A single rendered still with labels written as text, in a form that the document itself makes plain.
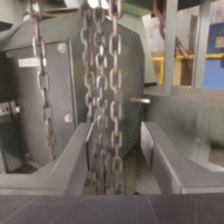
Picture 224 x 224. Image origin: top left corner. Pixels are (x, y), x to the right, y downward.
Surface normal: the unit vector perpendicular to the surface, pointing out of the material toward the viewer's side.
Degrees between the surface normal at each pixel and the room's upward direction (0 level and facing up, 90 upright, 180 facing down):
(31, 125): 90
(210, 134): 90
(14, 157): 90
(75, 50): 90
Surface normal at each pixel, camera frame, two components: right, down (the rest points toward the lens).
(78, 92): 0.87, 0.11
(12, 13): 0.66, 0.19
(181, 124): -0.75, 0.19
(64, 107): -0.48, 0.24
